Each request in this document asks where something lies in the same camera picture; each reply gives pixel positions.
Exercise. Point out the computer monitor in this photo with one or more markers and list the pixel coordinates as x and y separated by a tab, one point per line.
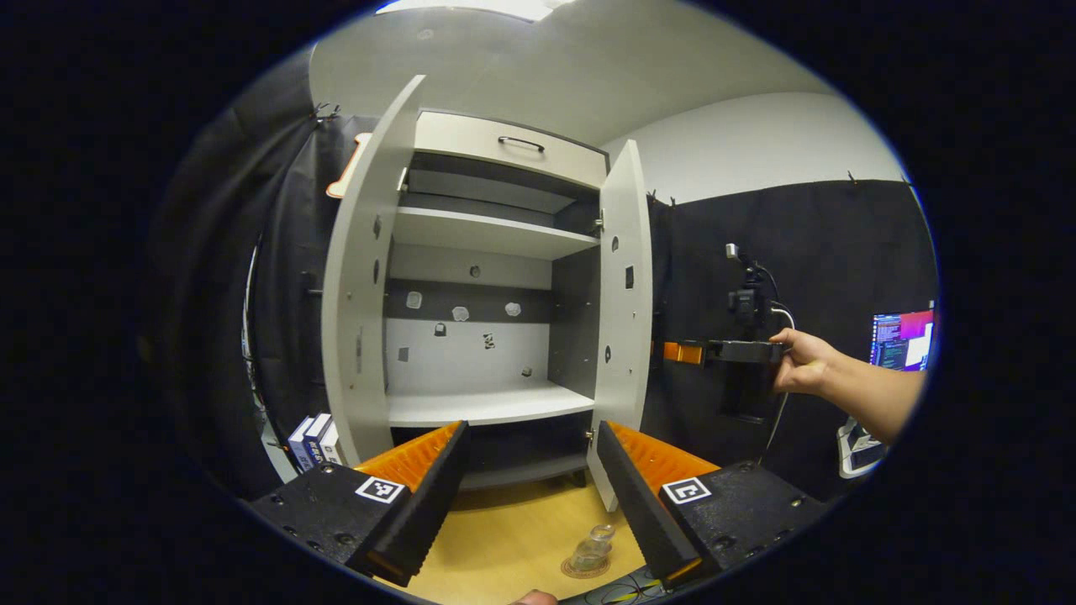
904	340

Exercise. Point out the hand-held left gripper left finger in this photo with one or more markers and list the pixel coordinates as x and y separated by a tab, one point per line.
429	504

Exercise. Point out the clear glass bottle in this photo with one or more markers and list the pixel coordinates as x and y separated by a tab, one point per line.
593	550

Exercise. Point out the ceiling light panel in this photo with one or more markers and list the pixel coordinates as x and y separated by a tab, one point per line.
479	8

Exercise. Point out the white cabinet shelf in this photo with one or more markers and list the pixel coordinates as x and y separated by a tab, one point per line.
487	231
487	405

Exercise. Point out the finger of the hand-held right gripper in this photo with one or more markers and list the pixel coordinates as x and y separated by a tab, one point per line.
683	353

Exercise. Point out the white device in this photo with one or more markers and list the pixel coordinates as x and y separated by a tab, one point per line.
857	458

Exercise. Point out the white cabinet door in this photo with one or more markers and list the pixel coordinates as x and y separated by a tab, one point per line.
349	336
630	395

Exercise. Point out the black backdrop cloth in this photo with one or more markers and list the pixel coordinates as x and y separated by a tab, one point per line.
841	252

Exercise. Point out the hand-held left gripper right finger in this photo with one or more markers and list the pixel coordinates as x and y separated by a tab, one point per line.
639	504

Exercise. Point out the round brown coaster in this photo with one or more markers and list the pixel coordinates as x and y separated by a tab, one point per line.
580	574

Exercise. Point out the black camera on stand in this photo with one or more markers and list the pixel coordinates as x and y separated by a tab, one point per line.
746	302

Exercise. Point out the grey white cabinet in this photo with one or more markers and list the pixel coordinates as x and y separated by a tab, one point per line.
576	319

